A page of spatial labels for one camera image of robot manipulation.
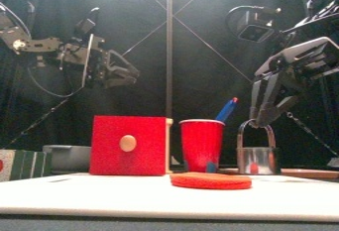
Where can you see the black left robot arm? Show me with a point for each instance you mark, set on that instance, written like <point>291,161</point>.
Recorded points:
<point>31,45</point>

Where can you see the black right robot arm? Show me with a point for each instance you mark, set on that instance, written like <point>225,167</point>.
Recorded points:
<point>318,15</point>

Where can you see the round wooden drawer knob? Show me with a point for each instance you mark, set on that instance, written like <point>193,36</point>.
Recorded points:
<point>129,143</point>

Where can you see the red wooden drawer box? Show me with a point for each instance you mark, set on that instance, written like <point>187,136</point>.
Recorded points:
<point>110,145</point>

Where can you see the flat red dough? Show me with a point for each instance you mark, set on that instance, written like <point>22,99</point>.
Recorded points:
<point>211,180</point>

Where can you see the blue pen with red tip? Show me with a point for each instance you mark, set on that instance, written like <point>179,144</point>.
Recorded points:
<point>226,111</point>

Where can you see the red plastic cup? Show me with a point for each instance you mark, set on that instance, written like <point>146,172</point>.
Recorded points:
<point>202,145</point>

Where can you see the green and white striped box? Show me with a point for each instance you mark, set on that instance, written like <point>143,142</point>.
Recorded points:
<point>25,164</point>

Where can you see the white cutting board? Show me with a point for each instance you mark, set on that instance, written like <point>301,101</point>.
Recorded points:
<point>133,198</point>

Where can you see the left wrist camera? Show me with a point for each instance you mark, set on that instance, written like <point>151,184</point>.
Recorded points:
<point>85,25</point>

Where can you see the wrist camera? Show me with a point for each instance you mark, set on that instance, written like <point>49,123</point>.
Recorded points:
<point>85,25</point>
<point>255,26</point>

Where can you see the vertical metal frame pole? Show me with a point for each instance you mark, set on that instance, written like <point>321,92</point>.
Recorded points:
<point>169,43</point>

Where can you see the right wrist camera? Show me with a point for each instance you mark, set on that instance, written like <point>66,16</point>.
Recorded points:
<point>255,26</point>

